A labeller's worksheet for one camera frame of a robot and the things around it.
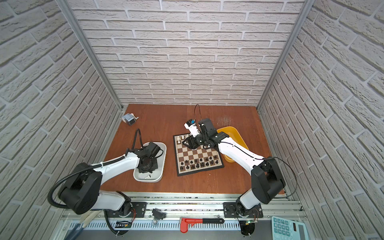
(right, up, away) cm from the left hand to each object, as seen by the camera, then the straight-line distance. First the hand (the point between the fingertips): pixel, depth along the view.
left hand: (154, 165), depth 88 cm
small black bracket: (+7, -18, -17) cm, 26 cm away
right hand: (+20, +17, -8) cm, 27 cm away
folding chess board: (+21, +3, +1) cm, 21 cm away
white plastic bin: (+4, -3, -7) cm, 9 cm away
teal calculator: (+67, -24, -20) cm, 74 cm away
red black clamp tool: (+20, -21, -19) cm, 35 cm away
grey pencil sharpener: (-23, +29, +17) cm, 41 cm away
